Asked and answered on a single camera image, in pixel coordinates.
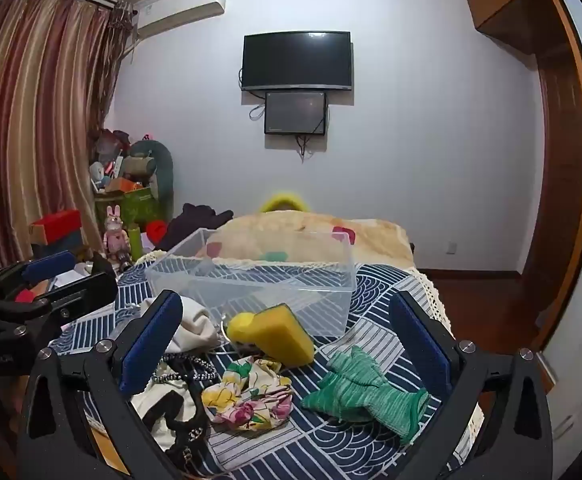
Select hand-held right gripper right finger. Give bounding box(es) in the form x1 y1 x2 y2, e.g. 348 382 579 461
388 290 554 480

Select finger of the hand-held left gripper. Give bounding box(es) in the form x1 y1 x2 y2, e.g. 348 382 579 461
0 272 120 357
0 251 78 307

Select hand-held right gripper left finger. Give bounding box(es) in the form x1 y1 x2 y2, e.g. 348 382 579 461
16 290 192 480

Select cream white sock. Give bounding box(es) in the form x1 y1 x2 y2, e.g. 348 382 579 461
163 295 222 356

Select black and white cloth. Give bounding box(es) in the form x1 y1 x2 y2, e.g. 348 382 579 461
131 352 218 467

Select green knitted cloth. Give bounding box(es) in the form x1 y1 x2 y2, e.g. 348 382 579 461
301 345 432 446

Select floral fabric scrunchie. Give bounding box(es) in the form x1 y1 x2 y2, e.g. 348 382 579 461
201 355 295 434

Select clear plastic storage bin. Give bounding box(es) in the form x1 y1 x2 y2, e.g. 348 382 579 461
144 227 357 339

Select yellow sponge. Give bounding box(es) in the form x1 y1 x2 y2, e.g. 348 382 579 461
226 304 317 367

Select red box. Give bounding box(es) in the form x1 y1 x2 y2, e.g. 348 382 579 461
28 209 82 244

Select navy patterned bed cover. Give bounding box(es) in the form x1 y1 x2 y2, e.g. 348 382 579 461
46 259 486 480

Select pink bunny figure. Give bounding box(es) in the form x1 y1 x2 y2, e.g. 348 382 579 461
102 205 133 264

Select red knitted hat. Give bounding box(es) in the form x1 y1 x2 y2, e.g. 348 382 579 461
146 220 170 244

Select green cardboard box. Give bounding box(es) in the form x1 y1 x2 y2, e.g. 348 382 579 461
95 187 157 234

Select beige fleece blanket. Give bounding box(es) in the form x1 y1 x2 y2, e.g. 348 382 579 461
215 212 417 268

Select black gloves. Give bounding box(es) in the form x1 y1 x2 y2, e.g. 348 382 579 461
163 203 235 252

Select striped brown curtain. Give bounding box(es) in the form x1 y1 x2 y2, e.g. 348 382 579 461
0 0 124 267

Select green box of toys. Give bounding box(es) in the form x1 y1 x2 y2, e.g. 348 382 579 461
124 139 175 221

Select yellow plush toy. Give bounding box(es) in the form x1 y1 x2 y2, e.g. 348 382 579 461
261 191 315 214

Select wooden wardrobe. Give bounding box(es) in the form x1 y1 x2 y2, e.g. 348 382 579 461
463 0 582 392

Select small black monitor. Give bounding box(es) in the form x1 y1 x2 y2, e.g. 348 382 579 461
263 91 328 136

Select white air conditioner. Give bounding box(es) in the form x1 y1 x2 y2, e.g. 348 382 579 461
134 0 227 42

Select wall-mounted black television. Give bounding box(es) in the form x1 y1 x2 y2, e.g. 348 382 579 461
241 31 355 94

